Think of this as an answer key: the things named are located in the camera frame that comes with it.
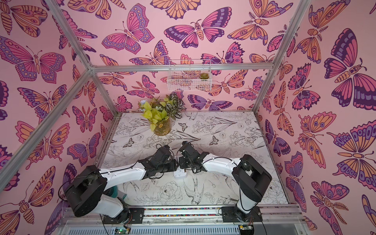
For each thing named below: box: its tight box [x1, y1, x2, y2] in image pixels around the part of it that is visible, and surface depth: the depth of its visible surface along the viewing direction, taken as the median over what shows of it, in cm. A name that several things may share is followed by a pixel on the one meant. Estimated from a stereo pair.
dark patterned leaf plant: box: [165, 93, 187, 121], surface depth 96 cm
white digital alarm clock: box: [173, 166, 187, 179], surface depth 85 cm
